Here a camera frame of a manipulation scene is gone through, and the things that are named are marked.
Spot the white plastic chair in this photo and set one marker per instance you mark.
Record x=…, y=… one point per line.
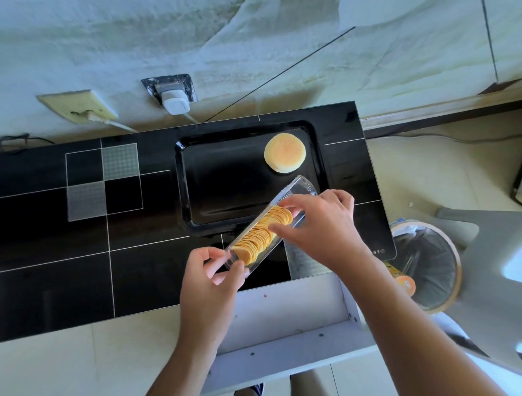
x=493, y=265

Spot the grey framed wall socket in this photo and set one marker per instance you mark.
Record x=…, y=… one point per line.
x=151, y=83

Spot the round waste bin with bag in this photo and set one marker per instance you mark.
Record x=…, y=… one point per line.
x=432, y=265

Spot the person's left forearm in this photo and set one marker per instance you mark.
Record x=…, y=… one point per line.
x=189, y=369

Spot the person's right thumb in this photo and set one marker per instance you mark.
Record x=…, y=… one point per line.
x=285, y=232

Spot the person's right forearm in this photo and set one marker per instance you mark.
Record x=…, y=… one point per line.
x=412, y=338

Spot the clear plastic crisp tray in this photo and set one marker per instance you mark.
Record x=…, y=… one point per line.
x=304, y=191

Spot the person's right hand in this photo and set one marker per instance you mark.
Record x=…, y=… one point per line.
x=330, y=232

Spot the person's left thumb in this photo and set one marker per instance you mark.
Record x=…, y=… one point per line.
x=233, y=272

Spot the round golden bun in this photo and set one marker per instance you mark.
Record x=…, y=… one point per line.
x=284, y=154

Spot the white charger adapter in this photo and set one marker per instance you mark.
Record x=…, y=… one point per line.
x=175, y=101

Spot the orange crisp can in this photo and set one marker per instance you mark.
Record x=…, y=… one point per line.
x=401, y=279

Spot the cream wall socket plate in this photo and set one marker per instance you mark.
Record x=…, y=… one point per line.
x=73, y=104

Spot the person's shoe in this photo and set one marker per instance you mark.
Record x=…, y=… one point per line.
x=255, y=390

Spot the black baking tray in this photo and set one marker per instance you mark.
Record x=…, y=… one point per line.
x=224, y=183

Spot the row of yellow potato crisps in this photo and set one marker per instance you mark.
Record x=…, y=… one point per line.
x=261, y=236

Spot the white open drawer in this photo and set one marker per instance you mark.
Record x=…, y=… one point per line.
x=285, y=326

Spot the person's left hand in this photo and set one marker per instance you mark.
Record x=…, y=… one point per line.
x=206, y=302

